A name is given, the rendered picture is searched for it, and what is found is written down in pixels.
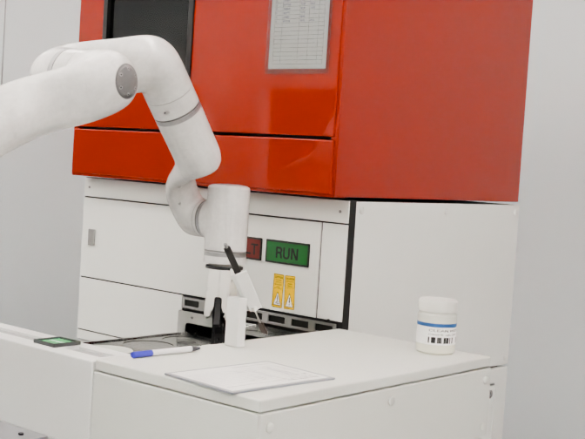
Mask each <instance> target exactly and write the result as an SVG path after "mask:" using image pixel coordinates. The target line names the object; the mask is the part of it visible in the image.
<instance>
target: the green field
mask: <svg viewBox="0 0 585 439"><path fill-rule="evenodd" d="M307 249H308V246H302V245H295V244H288V243H281V242H274V241H267V252H266V259H267V260H274V261H280V262H286V263H293V264H299V265H305V266H306V263H307Z"/></svg>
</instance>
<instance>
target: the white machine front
mask: <svg viewBox="0 0 585 439"><path fill-rule="evenodd" d="M84 196H85V197H84V217H83V233H82V250H81V267H80V275H81V277H80V284H79V301H78V318H77V327H78V330H77V338H78V339H82V340H86V341H103V340H111V339H119V338H124V337H125V338H127V337H135V336H144V335H152V334H167V333H176V332H178V311H179V310H181V309H186V310H191V311H195V312H200V313H203V312H204V311H199V310H194V309H190V308H185V307H182V296H184V297H189V298H194V299H199V300H204V301H205V294H206V286H207V279H208V273H209V269H210V268H206V267H205V265H206V264H209V263H205V262H204V250H205V238H204V237H198V236H193V235H190V234H188V233H185V232H184V231H183V230H182V229H181V228H180V226H179V225H178V223H177V221H176V220H175V218H174V216H173V214H172V212H171V208H170V207H169V204H168V202H167V199H166V196H165V184H164V183H154V182H144V181H134V180H124V179H105V178H95V177H86V178H85V186H84ZM356 205H357V200H350V199H332V198H321V197H312V196H302V195H291V194H282V193H272V192H253V191H250V205H249V219H248V233H247V239H254V240H260V249H259V259H255V258H249V257H246V260H245V265H241V266H242V267H243V270H241V272H243V271H245V270H246V271H247V273H248V275H249V277H250V280H251V282H252V285H253V287H254V289H255V292H256V294H257V296H258V298H259V302H260V304H261V306H262V308H260V309H258V310H261V311H266V312H271V313H275V314H284V315H290V316H294V317H299V318H304V319H309V320H314V321H323V322H327V323H332V324H337V329H338V328H340V329H345V330H348V323H349V310H350V297H351V284H352V270H353V244H354V231H355V218H356ZM267 241H274V242H281V243H288V244H295V245H302V246H308V249H307V263H306V266H305V265H299V264H293V263H286V262H280V261H274V260H267V259H266V252H267ZM274 274H283V275H284V286H283V298H282V308H279V307H272V289H273V278H274ZM285 275H290V276H295V295H294V310H290V309H284V296H285Z"/></svg>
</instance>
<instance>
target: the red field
mask: <svg viewBox="0 0 585 439"><path fill-rule="evenodd" d="M259 249H260V240H254V239H247V246H246V257H249V258H255V259H259Z"/></svg>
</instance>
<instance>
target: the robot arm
mask: <svg viewBox="0 0 585 439"><path fill-rule="evenodd" d="M140 92H142V93H143V95H144V98H145V101H146V103H147V104H148V106H149V108H150V110H151V114H152V116H153V117H154V119H155V121H156V123H157V125H158V128H159V130H160V132H161V134H162V136H163V138H164V140H165V143H166V144H167V146H168V148H169V150H170V152H171V155H172V156H173V159H174V161H175V166H174V167H173V169H172V170H171V173H170V175H169V177H168V179H167V181H166V184H165V196H166V199H167V202H168V204H169V207H170V208H171V212H172V214H173V216H174V218H175V220H176V221H177V223H178V225H179V226H180V228H181V229H182V230H183V231H184V232H185V233H188V234H190V235H193V236H198V237H204V238H205V250H204V262H205V263H209V264H206V265H205V267H206V268H210V269H209V273H208V279H207V286H206V294H205V311H204V317H205V318H206V319H208V318H209V317H211V316H212V339H211V345H212V344H219V343H225V321H226V307H227V297H228V296H236V294H237V288H236V286H235V284H234V281H233V279H232V276H231V271H230V269H232V266H231V264H230V262H229V260H228V258H227V256H226V254H225V250H224V248H225V246H224V243H227V245H228V246H230V247H231V250H232V252H233V254H234V257H235V259H236V261H237V262H238V265H239V268H240V270H243V267H242V266H241V265H245V260H246V246H247V233H248V219H249V205H250V191H251V189H250V188H249V187H248V186H242V185H234V184H211V185H209V186H208V193H207V199H204V198H203V197H202V196H201V194H200V192H199V190H198V186H197V183H196V179H199V178H202V177H204V176H207V175H209V174H211V173H213V172H215V171H216V170H217V169H218V168H219V165H220V162H221V154H220V150H219V145H218V143H217V140H216V139H215V137H214V134H213V132H212V128H211V127H210V125H209V122H208V120H207V117H206V115H205V112H204V110H203V107H202V105H201V104H200V102H199V99H198V95H197V93H196V92H195V90H194V87H193V85H192V81H191V80H190V78H189V76H188V73H187V71H186V69H185V66H184V64H183V62H182V60H181V58H180V56H179V54H178V53H177V51H176V50H175V49H174V47H173V46H172V45H171V44H170V43H168V42H167V41H165V40H164V39H163V38H161V37H156V36H151V35H140V36H132V37H120V38H112V39H103V40H94V41H85V42H78V43H73V44H64V45H60V46H57V47H54V48H51V49H49V50H47V51H45V52H43V53H42V54H40V55H39V56H38V57H37V58H36V59H35V61H34V62H33V64H32V66H31V69H30V75H29V76H28V77H24V78H19V79H16V80H13V81H10V82H8V83H6V84H2V85H0V157H2V156H3V155H5V154H7V153H8V152H11V151H13V150H15V149H17V148H18V147H20V146H22V145H25V144H27V143H29V142H31V141H32V140H34V139H36V138H40V137H42V136H45V135H48V134H51V133H53V132H58V131H62V130H64V129H68V128H71V127H75V126H79V125H84V124H88V123H91V122H94V121H97V120H99V119H102V118H106V117H108V116H110V115H112V114H114V113H116V112H118V111H121V110H122V109H124V108H125V107H126V106H127V105H128V104H129V103H130V102H131V101H132V100H133V99H134V97H135V95H136V93H140Z"/></svg>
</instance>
